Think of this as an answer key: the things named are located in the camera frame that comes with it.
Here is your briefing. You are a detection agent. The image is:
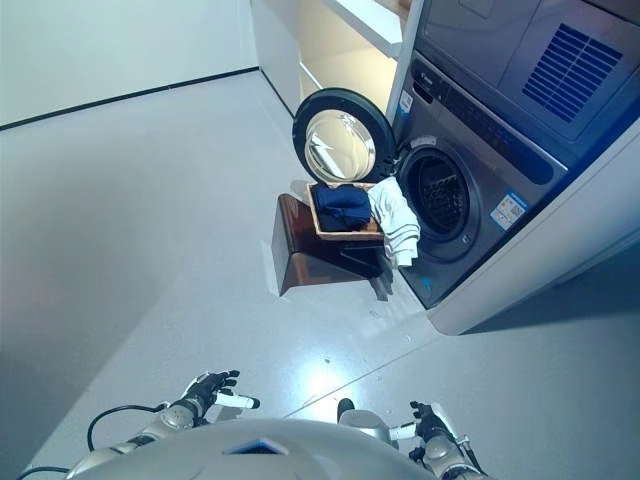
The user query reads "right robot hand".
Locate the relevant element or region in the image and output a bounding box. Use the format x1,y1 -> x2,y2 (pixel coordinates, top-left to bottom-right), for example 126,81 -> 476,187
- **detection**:
388,400 -> 464,450

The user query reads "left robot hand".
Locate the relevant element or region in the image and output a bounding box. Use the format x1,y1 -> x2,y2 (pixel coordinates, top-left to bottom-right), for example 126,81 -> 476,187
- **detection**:
178,369 -> 261,416

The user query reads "grey front-load washing machine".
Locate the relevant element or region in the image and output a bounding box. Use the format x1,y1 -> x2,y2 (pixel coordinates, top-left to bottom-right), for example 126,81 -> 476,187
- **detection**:
384,0 -> 640,336
385,49 -> 569,311

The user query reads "round washing machine door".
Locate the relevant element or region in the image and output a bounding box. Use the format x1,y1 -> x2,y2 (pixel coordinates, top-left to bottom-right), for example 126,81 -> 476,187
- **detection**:
292,88 -> 397,185

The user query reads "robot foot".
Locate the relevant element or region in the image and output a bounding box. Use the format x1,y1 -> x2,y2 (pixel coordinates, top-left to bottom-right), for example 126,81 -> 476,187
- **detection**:
336,397 -> 396,446

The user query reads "silver robot torso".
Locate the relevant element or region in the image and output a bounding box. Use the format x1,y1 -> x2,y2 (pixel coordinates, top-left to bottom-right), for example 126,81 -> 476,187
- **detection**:
63,418 -> 426,480

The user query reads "dark brown wooden stool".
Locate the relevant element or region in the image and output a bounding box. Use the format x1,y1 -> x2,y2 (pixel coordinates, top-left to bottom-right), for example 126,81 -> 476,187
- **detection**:
271,192 -> 396,302

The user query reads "white garment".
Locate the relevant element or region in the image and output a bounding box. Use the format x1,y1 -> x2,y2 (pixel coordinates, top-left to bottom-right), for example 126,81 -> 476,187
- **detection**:
368,176 -> 422,268

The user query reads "woven wicker laundry basket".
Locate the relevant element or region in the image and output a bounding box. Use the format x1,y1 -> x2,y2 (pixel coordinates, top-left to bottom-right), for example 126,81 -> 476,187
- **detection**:
305,181 -> 387,243

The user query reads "dark blue garment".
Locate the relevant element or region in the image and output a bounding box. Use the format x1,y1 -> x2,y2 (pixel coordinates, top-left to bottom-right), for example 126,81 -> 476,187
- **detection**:
312,184 -> 374,232

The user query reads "grey dryer with blue vent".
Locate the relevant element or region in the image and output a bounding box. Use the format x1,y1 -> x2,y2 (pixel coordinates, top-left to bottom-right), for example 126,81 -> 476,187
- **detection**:
413,0 -> 640,169

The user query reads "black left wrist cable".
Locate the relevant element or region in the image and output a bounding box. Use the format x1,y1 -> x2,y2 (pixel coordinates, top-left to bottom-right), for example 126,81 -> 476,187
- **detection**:
18,402 -> 174,476

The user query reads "white wall shelf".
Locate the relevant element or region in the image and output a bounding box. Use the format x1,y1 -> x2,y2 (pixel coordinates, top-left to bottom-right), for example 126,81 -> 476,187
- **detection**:
249,0 -> 414,121

